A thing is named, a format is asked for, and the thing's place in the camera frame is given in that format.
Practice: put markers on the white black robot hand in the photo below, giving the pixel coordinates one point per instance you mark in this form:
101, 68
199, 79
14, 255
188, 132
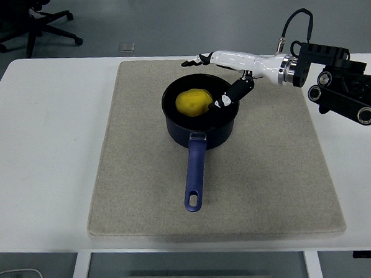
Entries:
246, 61

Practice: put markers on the yellow potato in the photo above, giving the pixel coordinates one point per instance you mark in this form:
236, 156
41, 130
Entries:
192, 102

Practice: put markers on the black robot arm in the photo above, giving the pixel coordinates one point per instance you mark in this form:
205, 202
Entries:
334, 72

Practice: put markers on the silver floor outlet plate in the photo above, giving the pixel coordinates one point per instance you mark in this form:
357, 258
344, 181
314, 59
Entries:
126, 47

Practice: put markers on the beige felt mat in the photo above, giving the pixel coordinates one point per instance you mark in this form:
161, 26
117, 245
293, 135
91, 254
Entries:
144, 184

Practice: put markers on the black office chair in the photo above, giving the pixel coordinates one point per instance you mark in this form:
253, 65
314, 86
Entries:
34, 24

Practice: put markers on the white table leg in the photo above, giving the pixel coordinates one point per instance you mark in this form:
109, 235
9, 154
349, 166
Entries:
313, 266
80, 272

